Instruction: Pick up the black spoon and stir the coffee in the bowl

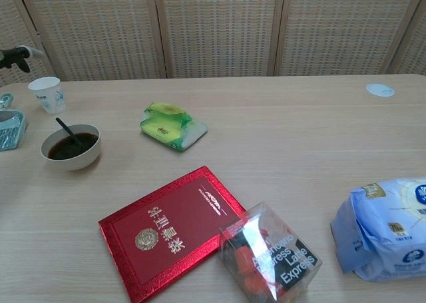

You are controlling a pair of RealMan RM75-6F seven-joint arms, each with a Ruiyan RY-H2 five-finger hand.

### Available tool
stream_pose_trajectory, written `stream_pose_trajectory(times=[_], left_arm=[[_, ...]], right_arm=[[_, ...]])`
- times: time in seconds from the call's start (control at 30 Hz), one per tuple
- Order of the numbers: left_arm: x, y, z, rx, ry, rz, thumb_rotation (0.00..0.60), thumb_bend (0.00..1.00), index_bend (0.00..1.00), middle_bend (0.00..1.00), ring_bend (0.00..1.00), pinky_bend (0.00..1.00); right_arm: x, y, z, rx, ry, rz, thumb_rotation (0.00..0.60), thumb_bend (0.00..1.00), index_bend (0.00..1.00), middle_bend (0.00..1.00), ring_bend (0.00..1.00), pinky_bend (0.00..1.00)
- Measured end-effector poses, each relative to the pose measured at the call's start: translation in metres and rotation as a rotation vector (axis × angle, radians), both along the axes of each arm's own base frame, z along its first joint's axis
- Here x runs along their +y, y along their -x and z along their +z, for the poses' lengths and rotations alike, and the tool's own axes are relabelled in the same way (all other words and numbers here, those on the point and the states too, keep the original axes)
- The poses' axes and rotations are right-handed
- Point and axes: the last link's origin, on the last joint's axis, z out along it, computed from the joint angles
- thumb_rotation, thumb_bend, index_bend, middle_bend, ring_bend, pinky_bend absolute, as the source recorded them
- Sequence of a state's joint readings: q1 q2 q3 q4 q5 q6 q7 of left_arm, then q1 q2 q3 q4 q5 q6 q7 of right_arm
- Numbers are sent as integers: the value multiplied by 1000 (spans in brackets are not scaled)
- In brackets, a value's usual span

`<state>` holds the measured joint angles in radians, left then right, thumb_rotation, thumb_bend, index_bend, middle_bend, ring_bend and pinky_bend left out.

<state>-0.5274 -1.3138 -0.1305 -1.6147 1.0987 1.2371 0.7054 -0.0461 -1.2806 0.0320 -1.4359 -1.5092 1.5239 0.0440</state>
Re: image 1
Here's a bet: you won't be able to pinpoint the blue wet wipes pack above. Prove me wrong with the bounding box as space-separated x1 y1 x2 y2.
329 177 426 282

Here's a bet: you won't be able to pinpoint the white round grommet cover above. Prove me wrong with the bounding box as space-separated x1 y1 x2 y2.
365 83 395 98

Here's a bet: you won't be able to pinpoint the white bowl of dark liquid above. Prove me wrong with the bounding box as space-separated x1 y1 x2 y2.
41 124 102 171

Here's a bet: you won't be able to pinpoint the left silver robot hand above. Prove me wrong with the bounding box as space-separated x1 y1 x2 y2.
0 45 45 73

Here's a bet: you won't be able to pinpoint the white printed paper cup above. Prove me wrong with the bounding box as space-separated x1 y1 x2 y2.
27 77 67 115

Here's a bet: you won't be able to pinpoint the red certificate book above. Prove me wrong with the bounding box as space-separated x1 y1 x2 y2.
98 165 247 300

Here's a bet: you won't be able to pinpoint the green snack packet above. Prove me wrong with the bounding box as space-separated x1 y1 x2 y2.
139 101 208 153

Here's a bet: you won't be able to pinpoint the black plastic spoon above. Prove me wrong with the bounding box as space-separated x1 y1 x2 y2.
55 117 84 147

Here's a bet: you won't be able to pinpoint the clear coffee capsule box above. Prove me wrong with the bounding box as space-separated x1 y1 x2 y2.
218 201 323 303

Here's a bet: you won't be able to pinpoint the teal dustpan and brush set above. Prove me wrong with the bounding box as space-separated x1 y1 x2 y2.
0 93 29 152

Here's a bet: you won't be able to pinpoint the woven wooden screen panel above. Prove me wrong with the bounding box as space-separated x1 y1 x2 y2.
16 0 166 83
0 0 51 87
274 0 421 77
153 0 286 79
389 0 426 76

